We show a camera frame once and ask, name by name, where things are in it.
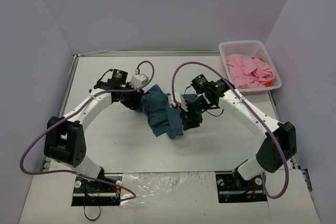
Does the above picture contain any teal blue t-shirt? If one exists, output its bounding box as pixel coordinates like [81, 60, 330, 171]
[141, 84, 184, 139]

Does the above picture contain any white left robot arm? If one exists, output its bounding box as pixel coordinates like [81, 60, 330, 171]
[44, 69, 149, 191]

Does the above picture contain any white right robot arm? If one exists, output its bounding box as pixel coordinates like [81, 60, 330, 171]
[175, 74, 297, 189]

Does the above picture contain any pink t-shirt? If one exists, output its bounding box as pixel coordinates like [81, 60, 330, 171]
[225, 54, 276, 89]

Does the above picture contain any orange garment in basket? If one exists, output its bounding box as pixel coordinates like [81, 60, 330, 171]
[259, 58, 272, 87]

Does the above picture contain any white plastic basket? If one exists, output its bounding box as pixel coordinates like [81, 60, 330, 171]
[219, 40, 282, 93]

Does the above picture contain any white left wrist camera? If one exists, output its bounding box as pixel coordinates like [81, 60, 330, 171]
[129, 69, 149, 89]

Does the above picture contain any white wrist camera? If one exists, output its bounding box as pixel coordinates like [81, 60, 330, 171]
[129, 69, 149, 89]
[168, 92, 188, 112]

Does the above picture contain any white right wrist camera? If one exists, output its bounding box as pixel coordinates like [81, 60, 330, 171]
[168, 92, 188, 112]

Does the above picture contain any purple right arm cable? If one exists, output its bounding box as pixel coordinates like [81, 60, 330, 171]
[171, 61, 290, 199]

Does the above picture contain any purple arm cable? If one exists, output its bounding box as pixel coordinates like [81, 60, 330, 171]
[19, 61, 138, 205]
[171, 61, 290, 199]

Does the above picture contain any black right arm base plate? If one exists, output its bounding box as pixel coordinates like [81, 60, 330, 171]
[215, 172, 267, 204]

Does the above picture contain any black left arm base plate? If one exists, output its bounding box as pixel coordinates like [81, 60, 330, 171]
[71, 176, 121, 207]

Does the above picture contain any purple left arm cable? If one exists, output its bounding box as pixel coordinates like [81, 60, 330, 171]
[19, 61, 138, 205]

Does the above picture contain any thin black cable loop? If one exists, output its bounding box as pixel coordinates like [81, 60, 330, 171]
[83, 192, 103, 220]

